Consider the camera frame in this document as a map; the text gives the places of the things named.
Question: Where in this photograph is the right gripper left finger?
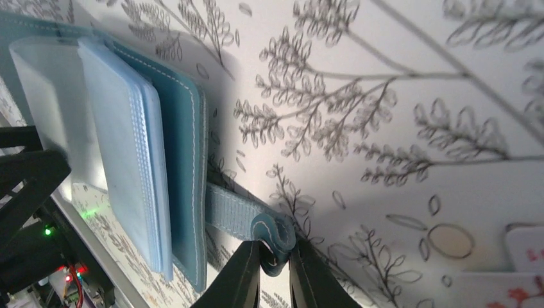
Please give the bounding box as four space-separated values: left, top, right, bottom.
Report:
192 241 260 308

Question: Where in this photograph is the floral patterned table mat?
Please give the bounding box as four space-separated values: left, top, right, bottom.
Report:
1 1 543 307

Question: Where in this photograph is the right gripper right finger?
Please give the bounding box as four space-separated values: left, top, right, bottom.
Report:
289 239 360 308

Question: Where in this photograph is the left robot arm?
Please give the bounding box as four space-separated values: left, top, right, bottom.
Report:
1 126 115 307

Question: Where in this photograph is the pile of red cards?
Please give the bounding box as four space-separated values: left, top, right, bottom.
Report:
451 272 543 308

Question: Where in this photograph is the teal card holder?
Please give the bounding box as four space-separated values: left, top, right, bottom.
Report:
1 12 295 292

